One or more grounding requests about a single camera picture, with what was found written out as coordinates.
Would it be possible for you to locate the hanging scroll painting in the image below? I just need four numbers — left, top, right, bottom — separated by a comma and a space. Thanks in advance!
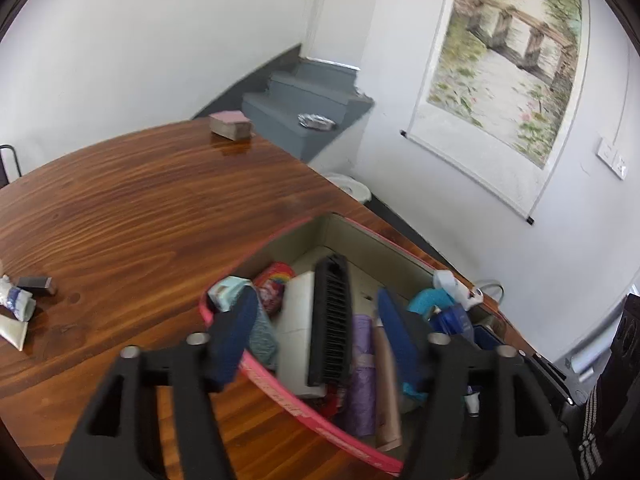
406, 0, 590, 218

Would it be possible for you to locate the red storage box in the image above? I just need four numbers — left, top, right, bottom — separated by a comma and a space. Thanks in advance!
198, 211, 532, 478

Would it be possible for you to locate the small red box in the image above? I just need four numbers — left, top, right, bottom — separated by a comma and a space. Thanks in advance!
253, 262, 296, 318

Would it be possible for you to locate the dark blue tube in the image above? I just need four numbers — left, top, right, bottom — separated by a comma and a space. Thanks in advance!
430, 304, 480, 418

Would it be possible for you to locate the blue white cream tube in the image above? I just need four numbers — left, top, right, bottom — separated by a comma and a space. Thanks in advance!
0, 275, 36, 322

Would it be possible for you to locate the grey staircase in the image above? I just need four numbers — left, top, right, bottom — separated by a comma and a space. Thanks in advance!
195, 44, 374, 162

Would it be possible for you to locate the black flat case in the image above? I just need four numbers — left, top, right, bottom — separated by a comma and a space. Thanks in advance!
16, 276, 58, 297

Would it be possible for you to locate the black comb brush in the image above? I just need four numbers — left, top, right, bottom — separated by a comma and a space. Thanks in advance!
307, 254, 352, 388

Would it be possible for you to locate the teal Curel drawstring pouch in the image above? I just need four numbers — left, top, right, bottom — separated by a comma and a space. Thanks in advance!
399, 268, 484, 403

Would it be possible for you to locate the mint green small box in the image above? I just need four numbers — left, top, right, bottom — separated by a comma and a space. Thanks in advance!
206, 275, 279, 372

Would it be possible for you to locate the purple trash bag roll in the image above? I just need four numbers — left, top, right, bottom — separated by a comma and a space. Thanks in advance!
344, 314, 376, 439

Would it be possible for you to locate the white plastic bucket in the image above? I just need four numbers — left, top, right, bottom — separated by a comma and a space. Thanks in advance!
323, 172, 372, 205

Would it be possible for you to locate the card deck on table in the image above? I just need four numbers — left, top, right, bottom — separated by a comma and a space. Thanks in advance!
209, 110, 252, 141

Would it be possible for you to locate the foil tray on stairs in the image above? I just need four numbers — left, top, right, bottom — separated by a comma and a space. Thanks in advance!
297, 114, 336, 131

